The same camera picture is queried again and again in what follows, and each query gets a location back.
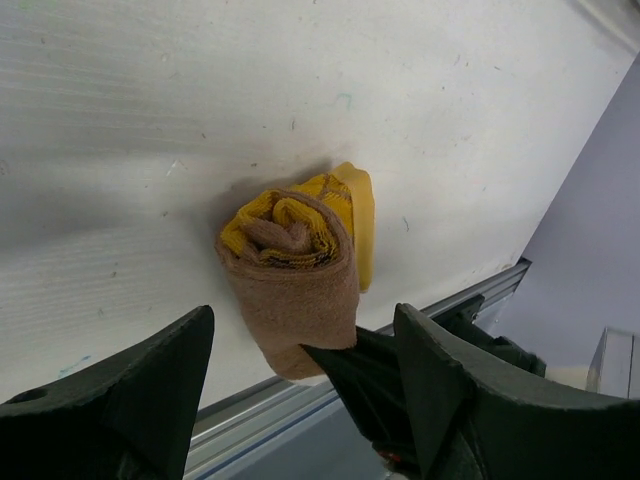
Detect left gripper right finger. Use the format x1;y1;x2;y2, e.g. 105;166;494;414
394;304;639;479

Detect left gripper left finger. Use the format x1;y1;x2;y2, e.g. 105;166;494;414
1;306;215;479

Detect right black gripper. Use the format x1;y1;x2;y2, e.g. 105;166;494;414
303;296;545;479

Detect yellow brown towel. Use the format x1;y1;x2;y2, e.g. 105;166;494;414
215;162;375;382

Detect aluminium mounting rail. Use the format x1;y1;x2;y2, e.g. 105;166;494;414
184;260;544;479

